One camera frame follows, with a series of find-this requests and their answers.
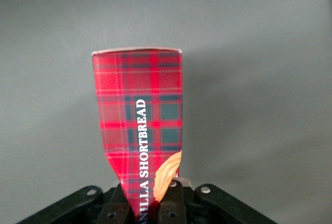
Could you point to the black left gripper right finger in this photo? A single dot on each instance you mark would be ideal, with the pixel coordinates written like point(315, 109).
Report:
point(172, 206)

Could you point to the red tartan shortbread cookie box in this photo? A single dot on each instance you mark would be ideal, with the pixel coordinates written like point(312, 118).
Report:
point(140, 91)

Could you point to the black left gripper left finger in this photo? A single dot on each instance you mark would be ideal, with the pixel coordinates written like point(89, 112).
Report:
point(114, 209)

